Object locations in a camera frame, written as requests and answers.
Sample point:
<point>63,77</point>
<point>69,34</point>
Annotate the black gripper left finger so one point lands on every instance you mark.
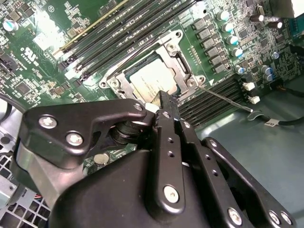
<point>71,123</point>

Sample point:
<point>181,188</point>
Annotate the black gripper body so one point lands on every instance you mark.
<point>107,194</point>

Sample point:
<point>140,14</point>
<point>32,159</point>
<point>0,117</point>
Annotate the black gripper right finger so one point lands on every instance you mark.
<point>200,152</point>

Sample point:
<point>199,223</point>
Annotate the metal socket cover frame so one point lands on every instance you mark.
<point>124,86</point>

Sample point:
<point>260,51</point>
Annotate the silver square CPU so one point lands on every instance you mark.
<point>154,78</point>

